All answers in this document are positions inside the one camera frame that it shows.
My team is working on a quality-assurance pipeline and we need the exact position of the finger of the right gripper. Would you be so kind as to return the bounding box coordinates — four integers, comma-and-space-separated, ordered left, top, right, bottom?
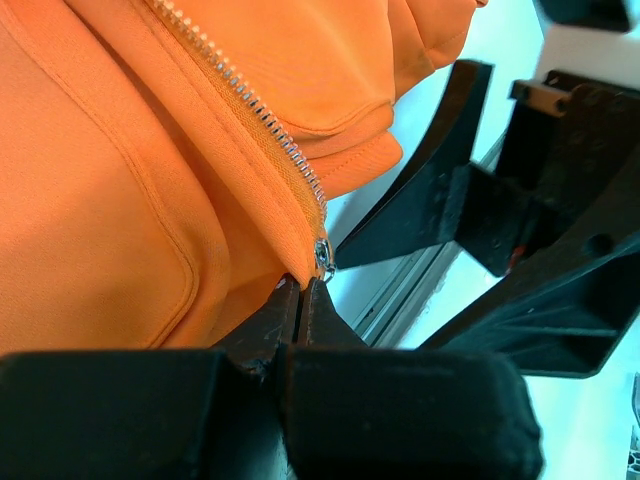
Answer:
422, 235, 639, 378

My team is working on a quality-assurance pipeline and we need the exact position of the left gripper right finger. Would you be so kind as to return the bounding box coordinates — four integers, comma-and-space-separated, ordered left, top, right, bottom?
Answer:
287, 280, 544, 479

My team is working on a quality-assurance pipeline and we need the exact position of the orange zip jacket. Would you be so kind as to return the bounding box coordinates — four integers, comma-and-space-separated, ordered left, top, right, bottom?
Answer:
1, 1, 480, 353

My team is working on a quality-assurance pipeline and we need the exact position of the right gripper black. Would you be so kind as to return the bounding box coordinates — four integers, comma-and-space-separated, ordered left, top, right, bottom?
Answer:
335, 60, 639, 276

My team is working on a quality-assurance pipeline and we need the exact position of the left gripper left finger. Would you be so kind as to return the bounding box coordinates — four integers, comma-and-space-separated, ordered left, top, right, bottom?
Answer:
1, 278, 300, 479

